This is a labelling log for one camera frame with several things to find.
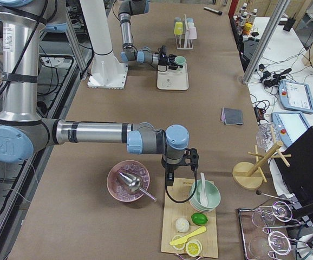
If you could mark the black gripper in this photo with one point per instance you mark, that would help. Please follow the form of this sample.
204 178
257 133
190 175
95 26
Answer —
165 60

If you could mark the green cup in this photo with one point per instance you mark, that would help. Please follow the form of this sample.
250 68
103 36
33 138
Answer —
180 61

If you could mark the cream rabbit tray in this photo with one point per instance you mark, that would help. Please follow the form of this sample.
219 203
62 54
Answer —
168 79

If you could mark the yellow cup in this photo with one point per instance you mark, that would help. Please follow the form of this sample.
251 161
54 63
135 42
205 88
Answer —
178 28

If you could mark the pink cup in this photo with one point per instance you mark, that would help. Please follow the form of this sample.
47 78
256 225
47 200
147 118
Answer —
192 33

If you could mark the cream white cup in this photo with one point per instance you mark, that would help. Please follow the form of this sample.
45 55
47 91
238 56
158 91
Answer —
190 24

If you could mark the grey cup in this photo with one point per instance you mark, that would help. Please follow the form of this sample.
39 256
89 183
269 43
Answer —
177 19

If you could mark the light blue cup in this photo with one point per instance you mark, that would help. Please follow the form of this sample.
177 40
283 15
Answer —
189 20

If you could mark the clear glass cup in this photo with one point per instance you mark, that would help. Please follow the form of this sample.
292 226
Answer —
266 136

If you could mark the black tray with glasses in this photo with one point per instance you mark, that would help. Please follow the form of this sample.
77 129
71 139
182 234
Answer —
273 230

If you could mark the purple cloth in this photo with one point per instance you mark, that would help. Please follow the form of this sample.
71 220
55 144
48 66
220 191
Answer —
222 115

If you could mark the grey folded cloth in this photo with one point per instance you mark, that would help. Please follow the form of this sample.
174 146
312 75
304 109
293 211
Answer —
233 116

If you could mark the wooden cutting board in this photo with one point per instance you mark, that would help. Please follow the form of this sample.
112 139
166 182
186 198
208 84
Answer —
172 211

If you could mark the metal ice scoop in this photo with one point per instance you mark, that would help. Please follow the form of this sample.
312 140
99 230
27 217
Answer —
133 183

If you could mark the blue teach pendant far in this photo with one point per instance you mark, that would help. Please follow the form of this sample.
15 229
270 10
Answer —
295 96

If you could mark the blue teach pendant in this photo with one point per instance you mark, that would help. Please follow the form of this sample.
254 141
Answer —
290 126
295 96

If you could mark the blue teach pendant near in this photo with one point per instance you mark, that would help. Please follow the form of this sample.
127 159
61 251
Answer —
290 126

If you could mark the wooden mug tree stand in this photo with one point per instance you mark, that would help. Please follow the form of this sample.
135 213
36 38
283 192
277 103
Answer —
250 176

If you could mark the pink bowl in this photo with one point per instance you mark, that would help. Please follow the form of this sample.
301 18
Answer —
117 190

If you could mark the stacked green bowls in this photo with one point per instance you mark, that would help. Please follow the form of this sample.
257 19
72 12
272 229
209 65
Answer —
213 197

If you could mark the white ceramic spoon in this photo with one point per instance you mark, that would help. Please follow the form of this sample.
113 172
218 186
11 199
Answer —
203 196

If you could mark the green lime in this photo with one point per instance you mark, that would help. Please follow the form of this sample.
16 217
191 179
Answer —
199 218

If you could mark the black monitor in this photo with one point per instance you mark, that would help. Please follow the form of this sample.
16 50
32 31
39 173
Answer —
298 177

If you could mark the yellow plastic knife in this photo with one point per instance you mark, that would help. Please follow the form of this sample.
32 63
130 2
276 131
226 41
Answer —
185 238

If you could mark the white wire cup rack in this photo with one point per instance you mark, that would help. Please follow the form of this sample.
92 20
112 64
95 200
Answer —
181 45

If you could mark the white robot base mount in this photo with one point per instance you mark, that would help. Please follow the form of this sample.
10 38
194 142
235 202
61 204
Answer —
106 70

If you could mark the aluminium frame post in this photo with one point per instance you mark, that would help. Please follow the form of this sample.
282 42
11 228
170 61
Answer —
265 39

